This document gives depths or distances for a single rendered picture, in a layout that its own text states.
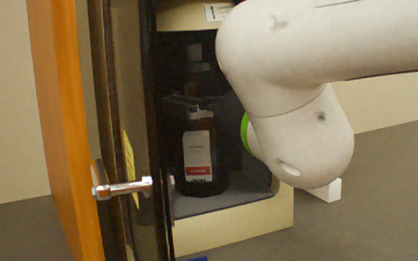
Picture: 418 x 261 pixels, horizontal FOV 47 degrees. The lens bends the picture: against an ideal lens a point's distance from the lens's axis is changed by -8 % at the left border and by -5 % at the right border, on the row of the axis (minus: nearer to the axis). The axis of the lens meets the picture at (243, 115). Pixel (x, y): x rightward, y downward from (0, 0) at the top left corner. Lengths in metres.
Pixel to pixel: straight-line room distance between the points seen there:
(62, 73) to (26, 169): 0.60
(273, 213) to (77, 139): 0.42
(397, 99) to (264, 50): 1.21
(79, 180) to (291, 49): 0.34
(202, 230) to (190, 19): 0.35
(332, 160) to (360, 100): 1.01
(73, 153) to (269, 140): 0.26
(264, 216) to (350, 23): 0.54
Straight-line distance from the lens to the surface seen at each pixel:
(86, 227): 0.71
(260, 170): 0.96
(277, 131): 0.54
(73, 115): 0.65
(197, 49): 0.88
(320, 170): 0.56
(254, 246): 0.90
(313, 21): 0.47
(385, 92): 1.63
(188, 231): 0.86
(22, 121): 1.18
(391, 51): 0.44
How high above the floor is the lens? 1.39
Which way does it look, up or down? 15 degrees down
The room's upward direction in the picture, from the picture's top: 2 degrees counter-clockwise
